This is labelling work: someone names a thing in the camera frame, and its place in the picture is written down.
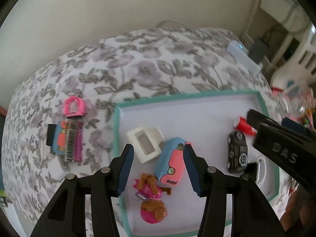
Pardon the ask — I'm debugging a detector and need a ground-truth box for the black toy car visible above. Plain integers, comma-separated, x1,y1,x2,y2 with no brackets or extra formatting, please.
227,131,248,173

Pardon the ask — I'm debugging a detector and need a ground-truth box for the red glue bottle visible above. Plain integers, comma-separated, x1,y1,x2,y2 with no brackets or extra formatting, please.
233,117,257,136

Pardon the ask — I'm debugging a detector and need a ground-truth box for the magenta translucent lighter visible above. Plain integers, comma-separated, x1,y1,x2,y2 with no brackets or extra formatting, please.
74,122,83,162

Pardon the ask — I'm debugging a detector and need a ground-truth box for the blue coral toy large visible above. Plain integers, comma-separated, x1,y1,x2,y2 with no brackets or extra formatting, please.
51,120,69,156

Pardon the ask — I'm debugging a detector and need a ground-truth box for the gold patterned lighter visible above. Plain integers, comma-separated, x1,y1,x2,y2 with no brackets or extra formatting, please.
64,121,77,162

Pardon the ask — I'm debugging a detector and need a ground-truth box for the pink ball doll toy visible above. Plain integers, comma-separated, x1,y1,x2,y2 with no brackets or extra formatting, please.
140,199,168,224

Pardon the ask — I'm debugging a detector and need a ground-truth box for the small pink doll figure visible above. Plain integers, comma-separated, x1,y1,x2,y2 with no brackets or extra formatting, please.
133,173,172,200

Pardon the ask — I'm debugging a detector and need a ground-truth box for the black power adapter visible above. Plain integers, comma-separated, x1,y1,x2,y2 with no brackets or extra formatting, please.
46,124,57,147

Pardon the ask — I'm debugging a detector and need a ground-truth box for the blue coral toy small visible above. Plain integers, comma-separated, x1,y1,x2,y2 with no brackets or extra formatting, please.
154,137,191,186

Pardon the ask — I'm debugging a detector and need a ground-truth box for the white charger cube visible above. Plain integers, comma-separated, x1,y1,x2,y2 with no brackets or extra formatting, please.
126,126,165,164

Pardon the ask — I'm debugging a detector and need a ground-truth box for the teal rimmed white tray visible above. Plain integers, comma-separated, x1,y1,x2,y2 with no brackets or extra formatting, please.
113,90,268,236

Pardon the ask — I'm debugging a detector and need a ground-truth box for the floral grey white blanket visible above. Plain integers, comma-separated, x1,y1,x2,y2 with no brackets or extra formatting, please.
2,27,281,234

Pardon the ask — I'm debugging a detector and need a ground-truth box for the white device with light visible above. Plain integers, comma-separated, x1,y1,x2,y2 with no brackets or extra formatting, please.
227,40,263,74

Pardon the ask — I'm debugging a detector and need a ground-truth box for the white plastic chair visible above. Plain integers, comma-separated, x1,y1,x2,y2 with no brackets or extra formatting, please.
260,0,315,89

